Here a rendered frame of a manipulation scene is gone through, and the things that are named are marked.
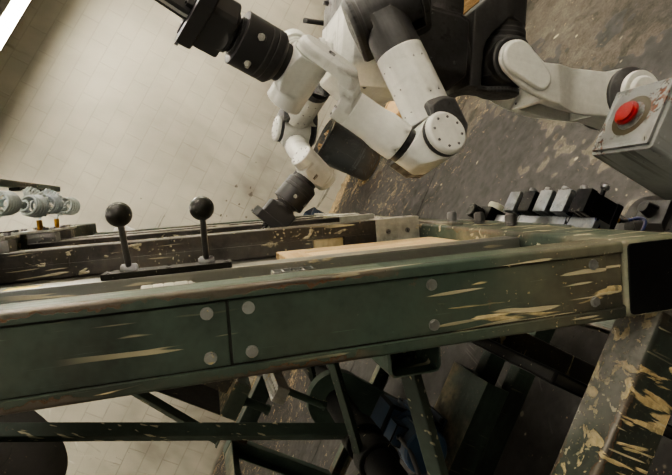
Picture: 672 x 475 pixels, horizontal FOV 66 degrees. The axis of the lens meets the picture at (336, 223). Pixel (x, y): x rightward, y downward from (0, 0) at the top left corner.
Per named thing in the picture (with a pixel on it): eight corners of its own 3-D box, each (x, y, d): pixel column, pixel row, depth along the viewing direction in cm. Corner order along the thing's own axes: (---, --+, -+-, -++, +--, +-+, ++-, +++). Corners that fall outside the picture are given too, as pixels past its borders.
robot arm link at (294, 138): (287, 166, 150) (273, 145, 166) (319, 170, 154) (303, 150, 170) (294, 131, 146) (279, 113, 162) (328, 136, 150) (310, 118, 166)
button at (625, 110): (649, 103, 78) (639, 96, 77) (639, 127, 77) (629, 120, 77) (628, 108, 81) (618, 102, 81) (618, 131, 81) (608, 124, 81)
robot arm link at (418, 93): (448, 167, 102) (400, 68, 104) (490, 140, 90) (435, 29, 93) (402, 184, 96) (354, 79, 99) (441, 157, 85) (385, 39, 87)
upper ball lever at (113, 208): (142, 281, 82) (129, 208, 75) (116, 284, 81) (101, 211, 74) (143, 267, 85) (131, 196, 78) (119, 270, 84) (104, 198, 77)
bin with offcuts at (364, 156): (389, 141, 559) (337, 112, 544) (370, 183, 551) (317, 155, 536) (373, 150, 608) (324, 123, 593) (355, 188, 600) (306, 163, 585)
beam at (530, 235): (697, 307, 76) (694, 233, 75) (629, 318, 73) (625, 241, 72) (333, 232, 289) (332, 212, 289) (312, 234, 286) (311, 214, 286)
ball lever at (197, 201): (219, 273, 85) (214, 202, 78) (195, 276, 84) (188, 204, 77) (218, 260, 88) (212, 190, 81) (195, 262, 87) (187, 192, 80)
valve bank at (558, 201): (685, 214, 106) (598, 160, 100) (659, 277, 105) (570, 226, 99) (535, 211, 154) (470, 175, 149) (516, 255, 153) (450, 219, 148)
